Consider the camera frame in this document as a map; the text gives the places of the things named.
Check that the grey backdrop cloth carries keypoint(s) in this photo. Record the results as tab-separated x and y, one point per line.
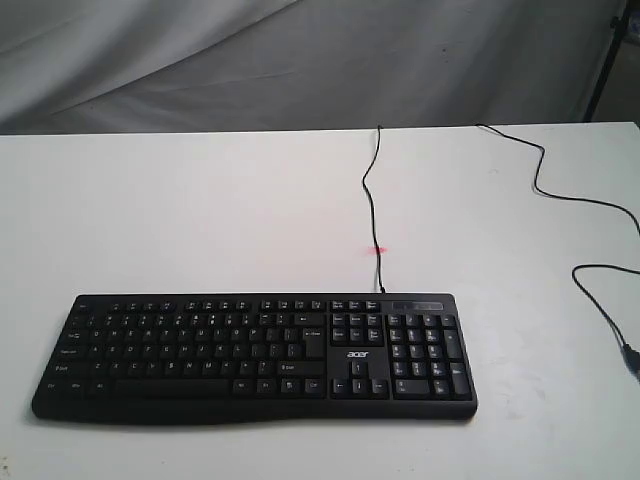
188	66

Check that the black tripod stand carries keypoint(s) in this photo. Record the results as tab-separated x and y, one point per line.
618	25

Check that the black acer keyboard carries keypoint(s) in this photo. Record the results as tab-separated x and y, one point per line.
200	359

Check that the black usb cable connector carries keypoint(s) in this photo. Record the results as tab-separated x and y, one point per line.
629	354

